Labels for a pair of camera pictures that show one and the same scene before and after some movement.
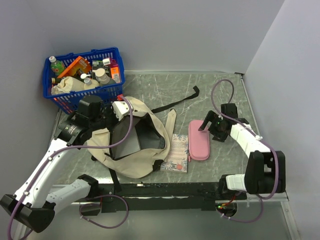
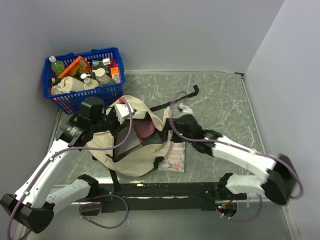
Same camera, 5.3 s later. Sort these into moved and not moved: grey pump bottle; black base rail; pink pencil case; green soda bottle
Moved: pink pencil case
Not moved: green soda bottle; black base rail; grey pump bottle
